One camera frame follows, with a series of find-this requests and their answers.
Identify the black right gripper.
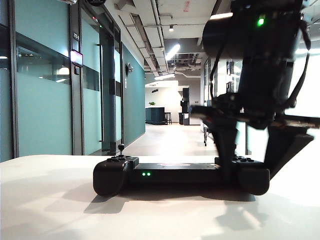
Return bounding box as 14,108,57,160
188,92,320,181

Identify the black remote control with joysticks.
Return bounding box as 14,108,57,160
92,143,271,197

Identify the glowing door display screen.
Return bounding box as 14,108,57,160
70,50,84,67

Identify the tall black cabinet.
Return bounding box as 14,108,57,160
178,87,191,126

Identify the dark counter with white top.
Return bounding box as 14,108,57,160
145,106,167,126

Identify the low long ceiling light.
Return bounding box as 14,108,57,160
154,73,176,81

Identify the long bright ceiling light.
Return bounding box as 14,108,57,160
164,44,181,61

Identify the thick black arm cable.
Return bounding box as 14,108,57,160
287,14,312,109

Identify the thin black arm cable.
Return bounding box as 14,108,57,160
209,44,225,100

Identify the long black door handle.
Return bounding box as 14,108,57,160
95,43,105,144

